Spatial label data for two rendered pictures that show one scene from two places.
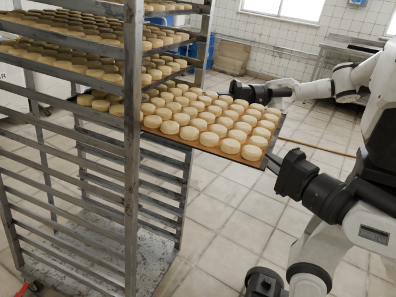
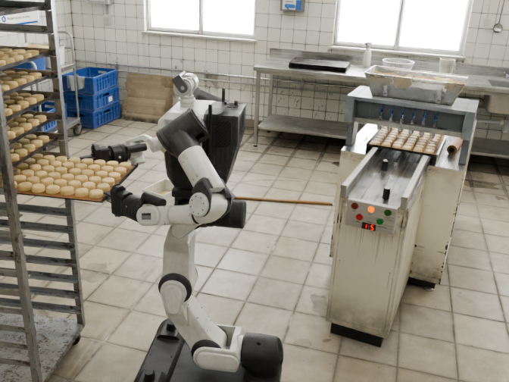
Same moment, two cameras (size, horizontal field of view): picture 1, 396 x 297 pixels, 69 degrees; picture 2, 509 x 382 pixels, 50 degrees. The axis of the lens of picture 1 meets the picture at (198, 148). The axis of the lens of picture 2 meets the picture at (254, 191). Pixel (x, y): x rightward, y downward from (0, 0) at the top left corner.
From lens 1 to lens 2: 1.45 m
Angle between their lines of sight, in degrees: 13
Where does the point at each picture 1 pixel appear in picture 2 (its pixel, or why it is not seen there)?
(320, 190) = (127, 203)
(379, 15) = (322, 20)
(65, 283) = not seen: outside the picture
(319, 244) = (170, 255)
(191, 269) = (102, 345)
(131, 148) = (11, 207)
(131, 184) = (16, 234)
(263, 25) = (183, 47)
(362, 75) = not seen: hidden behind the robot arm
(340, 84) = not seen: hidden behind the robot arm
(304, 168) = (120, 194)
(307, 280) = (170, 285)
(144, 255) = (45, 335)
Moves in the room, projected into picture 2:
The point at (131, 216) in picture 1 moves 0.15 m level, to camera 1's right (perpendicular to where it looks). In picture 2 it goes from (20, 262) to (60, 260)
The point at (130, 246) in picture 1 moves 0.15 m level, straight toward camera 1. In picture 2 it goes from (24, 292) to (27, 312)
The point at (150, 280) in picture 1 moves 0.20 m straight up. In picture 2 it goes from (54, 352) to (50, 317)
